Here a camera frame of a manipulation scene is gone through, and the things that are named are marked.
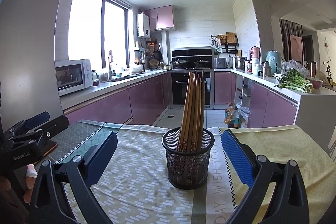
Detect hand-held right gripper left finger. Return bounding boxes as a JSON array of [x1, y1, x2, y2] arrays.
[[29, 131, 118, 224]]

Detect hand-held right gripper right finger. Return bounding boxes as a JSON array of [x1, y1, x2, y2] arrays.
[[221, 129, 310, 224]]

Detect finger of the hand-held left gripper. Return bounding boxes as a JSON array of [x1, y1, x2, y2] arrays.
[[0, 115, 69, 169], [3, 112, 50, 135]]

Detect black mesh utensil holder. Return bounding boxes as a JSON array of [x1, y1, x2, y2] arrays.
[[161, 127, 215, 190]]

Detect bundle of wooden chopsticks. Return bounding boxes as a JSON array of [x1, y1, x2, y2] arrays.
[[177, 70, 206, 153]]

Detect person's left hand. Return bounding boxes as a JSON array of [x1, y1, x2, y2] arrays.
[[0, 163, 36, 205]]

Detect dark smartphone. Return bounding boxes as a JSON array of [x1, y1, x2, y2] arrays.
[[39, 139, 59, 157]]

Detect dark cooking oil bottle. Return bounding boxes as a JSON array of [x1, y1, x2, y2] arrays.
[[228, 106, 240, 128]]

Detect white kitchen countertop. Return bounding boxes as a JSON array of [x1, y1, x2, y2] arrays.
[[59, 69, 168, 109], [214, 68, 336, 153]]

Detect yellow cooking oil bottle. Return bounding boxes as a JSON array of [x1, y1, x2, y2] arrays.
[[224, 102, 235, 125]]

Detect patterned tablecloth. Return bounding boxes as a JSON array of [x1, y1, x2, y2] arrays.
[[34, 119, 336, 224]]

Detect pink base cabinets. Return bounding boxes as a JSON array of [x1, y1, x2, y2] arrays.
[[63, 73, 171, 126], [214, 72, 300, 129]]

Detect white microwave oven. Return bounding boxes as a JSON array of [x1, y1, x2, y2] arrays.
[[55, 59, 93, 97]]

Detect kitchen sink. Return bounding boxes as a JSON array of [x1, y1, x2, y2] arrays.
[[109, 75, 142, 82]]

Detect steel sink faucet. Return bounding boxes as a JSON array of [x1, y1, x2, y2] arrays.
[[108, 50, 116, 80]]

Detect black integrated stove with oven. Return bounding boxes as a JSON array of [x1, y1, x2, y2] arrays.
[[171, 47, 215, 110]]

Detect grey refrigerator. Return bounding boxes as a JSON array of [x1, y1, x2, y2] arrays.
[[0, 0, 77, 135]]

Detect steel steamer pot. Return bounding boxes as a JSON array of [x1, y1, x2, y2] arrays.
[[234, 56, 248, 70]]

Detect silver box appliance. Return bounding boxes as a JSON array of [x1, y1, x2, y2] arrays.
[[214, 57, 227, 69]]

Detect bunch of green vegetables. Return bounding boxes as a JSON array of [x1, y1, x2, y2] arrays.
[[275, 69, 315, 94]]

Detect black lidded pot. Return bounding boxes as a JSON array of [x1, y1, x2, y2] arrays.
[[194, 59, 211, 68], [173, 57, 190, 68]]

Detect kitchen window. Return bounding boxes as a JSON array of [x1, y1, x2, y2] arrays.
[[68, 0, 132, 73]]

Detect green round appliance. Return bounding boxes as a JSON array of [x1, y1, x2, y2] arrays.
[[266, 50, 285, 73]]

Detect clear plastic bag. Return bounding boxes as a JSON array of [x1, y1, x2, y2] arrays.
[[282, 59, 310, 77]]

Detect pink bowl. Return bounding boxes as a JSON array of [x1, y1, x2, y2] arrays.
[[308, 77, 324, 89]]

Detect dark steel tumbler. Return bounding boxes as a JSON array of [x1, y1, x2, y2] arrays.
[[308, 61, 318, 78]]

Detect black wall rack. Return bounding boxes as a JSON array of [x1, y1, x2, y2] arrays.
[[210, 32, 239, 54]]

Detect pink wall picture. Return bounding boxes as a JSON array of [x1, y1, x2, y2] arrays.
[[289, 34, 305, 62]]

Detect white wall water heater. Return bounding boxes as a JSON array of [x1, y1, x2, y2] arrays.
[[136, 13, 151, 39]]

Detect pink wall cabinet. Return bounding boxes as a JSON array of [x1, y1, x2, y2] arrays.
[[144, 5, 176, 31]]

